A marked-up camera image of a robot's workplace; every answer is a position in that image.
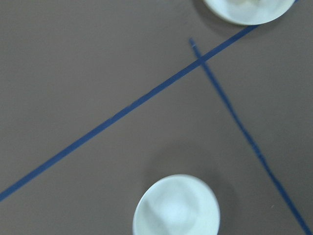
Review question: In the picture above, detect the white round plate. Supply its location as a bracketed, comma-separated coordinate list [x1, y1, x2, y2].
[204, 0, 295, 25]

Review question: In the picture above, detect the white bowl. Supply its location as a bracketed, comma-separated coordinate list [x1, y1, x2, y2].
[132, 174, 221, 235]

